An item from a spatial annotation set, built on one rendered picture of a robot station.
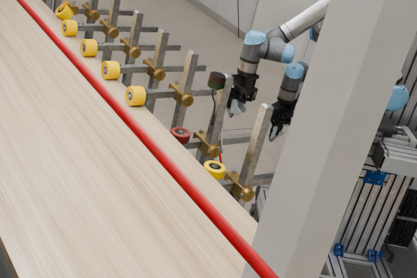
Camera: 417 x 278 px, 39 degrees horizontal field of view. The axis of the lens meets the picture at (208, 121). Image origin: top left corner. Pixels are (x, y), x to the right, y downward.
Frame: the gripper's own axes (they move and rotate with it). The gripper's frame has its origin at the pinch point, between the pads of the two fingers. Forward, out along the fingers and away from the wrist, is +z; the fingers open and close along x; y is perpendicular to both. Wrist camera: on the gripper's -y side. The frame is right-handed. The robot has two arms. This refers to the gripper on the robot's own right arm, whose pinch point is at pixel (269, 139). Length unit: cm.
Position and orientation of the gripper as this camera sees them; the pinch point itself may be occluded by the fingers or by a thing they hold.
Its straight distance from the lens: 262.6
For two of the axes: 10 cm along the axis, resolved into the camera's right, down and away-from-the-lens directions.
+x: -5.2, -4.8, 7.1
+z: -2.2, 8.8, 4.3
